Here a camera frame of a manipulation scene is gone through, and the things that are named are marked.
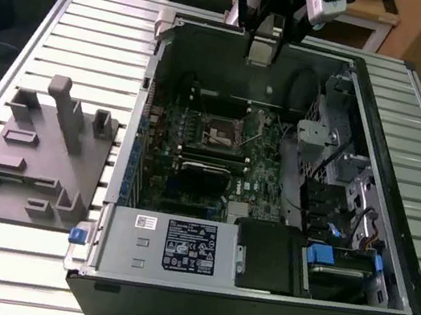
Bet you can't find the black PC case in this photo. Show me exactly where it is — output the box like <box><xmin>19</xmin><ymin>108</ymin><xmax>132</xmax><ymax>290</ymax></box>
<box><xmin>54</xmin><ymin>0</ymin><xmax>421</xmax><ymax>315</ymax></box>

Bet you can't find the graphics card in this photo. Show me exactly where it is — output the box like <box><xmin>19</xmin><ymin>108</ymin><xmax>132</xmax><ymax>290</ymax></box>
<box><xmin>174</xmin><ymin>157</ymin><xmax>234</xmax><ymax>204</ymax></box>

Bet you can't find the black plastic bracket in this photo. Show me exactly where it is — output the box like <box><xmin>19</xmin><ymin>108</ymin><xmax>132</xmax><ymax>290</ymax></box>
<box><xmin>292</xmin><ymin>177</ymin><xmax>353</xmax><ymax>247</ymax></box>

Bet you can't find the silver CPU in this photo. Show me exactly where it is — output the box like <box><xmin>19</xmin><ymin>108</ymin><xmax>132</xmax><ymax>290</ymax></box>
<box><xmin>247</xmin><ymin>30</ymin><xmax>284</xmax><ymax>72</ymax></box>

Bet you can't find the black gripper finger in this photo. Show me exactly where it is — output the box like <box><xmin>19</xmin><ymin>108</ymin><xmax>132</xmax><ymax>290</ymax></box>
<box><xmin>244</xmin><ymin>0</ymin><xmax>272</xmax><ymax>63</ymax></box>
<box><xmin>274</xmin><ymin>0</ymin><xmax>315</xmax><ymax>70</ymax></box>

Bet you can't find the silver finned heatsink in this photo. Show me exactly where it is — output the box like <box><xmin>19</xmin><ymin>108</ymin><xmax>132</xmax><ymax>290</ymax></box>
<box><xmin>227</xmin><ymin>200</ymin><xmax>251</xmax><ymax>219</ymax></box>

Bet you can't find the thin black cable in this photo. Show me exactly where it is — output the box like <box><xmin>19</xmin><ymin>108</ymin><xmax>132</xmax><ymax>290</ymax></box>
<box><xmin>311</xmin><ymin>141</ymin><xmax>346</xmax><ymax>186</ymax></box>

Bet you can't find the grey parts rack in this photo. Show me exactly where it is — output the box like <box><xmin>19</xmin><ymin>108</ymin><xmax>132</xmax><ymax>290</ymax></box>
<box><xmin>0</xmin><ymin>64</ymin><xmax>127</xmax><ymax>237</ymax></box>

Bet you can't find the grey metal drive cage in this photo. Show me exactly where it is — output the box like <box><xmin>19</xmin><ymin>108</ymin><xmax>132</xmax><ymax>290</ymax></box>
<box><xmin>287</xmin><ymin>66</ymin><xmax>388</xmax><ymax>194</ymax></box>

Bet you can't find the CPU socket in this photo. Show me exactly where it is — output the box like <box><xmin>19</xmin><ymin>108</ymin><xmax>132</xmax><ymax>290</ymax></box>
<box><xmin>198</xmin><ymin>112</ymin><xmax>251</xmax><ymax>153</ymax></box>

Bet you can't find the silver power supply unit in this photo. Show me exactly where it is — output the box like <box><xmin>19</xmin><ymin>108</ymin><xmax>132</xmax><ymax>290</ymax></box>
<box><xmin>90</xmin><ymin>202</ymin><xmax>244</xmax><ymax>297</ymax></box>

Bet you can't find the blue plastic latch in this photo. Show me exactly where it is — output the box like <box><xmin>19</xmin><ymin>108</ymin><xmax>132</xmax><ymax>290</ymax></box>
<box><xmin>67</xmin><ymin>225</ymin><xmax>89</xmax><ymax>246</ymax></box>

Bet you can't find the coloured wire bundle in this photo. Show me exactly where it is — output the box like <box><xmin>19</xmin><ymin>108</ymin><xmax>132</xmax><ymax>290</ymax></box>
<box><xmin>359</xmin><ymin>227</ymin><xmax>382</xmax><ymax>256</ymax></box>

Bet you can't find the hard disk in blue carrier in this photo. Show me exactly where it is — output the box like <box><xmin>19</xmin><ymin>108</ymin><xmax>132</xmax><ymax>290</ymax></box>
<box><xmin>294</xmin><ymin>239</ymin><xmax>386</xmax><ymax>310</ymax></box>

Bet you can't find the green motherboard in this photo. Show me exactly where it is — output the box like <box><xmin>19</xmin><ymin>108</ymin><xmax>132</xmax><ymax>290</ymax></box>
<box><xmin>130</xmin><ymin>85</ymin><xmax>319</xmax><ymax>237</ymax></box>

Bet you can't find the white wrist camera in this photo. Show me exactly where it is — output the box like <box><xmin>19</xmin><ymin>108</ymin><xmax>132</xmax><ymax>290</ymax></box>
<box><xmin>298</xmin><ymin>0</ymin><xmax>352</xmax><ymax>31</ymax></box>

